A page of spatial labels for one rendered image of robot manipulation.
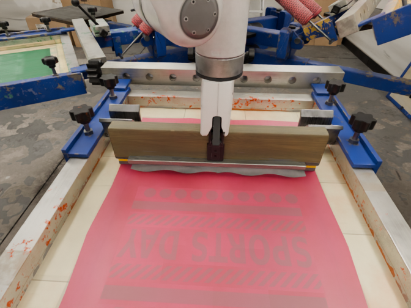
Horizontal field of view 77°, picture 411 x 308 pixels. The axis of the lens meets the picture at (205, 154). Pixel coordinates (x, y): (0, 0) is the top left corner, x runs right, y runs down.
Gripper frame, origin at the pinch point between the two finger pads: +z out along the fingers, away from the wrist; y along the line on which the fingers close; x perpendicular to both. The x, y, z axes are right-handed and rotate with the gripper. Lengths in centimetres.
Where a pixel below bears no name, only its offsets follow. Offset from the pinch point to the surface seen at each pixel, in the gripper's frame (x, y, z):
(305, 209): 16.3, 10.4, 5.4
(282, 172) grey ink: 13.9, 1.2, 5.1
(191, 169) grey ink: -4.7, 1.5, 5.2
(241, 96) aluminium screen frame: 6.6, -24.8, 1.7
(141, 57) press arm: -34, -72, 8
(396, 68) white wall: 202, -259, 78
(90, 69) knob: -36.4, -30.0, -2.4
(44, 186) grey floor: -117, -78, 102
